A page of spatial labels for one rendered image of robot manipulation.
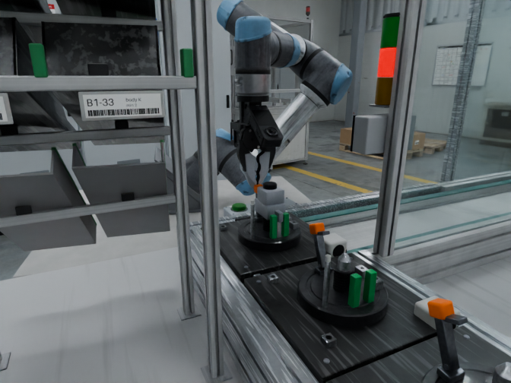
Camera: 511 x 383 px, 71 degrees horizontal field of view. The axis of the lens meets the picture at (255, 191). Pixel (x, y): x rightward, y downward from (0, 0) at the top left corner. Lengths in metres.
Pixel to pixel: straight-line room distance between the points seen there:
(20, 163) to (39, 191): 3.02
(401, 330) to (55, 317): 0.63
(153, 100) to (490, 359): 0.52
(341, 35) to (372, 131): 11.03
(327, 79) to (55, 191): 0.86
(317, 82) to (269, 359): 0.88
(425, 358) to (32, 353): 0.62
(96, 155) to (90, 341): 3.01
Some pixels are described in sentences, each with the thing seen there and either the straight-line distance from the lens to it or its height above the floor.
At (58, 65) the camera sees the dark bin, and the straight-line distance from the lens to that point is 0.49.
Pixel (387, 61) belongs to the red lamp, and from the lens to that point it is 0.72.
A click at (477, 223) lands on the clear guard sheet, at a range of 1.01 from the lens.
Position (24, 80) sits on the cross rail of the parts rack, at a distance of 0.43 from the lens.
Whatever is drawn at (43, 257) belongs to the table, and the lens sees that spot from 1.10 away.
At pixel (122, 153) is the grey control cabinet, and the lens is 3.71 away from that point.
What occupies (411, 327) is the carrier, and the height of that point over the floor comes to 0.97.
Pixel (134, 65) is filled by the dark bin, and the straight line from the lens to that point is 0.48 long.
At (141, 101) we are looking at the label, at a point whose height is 1.28.
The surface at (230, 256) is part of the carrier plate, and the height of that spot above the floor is 0.97.
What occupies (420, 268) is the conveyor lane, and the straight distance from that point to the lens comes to 0.88.
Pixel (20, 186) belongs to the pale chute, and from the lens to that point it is 0.59.
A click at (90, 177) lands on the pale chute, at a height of 1.17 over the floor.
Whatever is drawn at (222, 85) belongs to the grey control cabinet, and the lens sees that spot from 4.06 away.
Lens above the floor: 1.31
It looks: 18 degrees down
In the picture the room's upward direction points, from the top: straight up
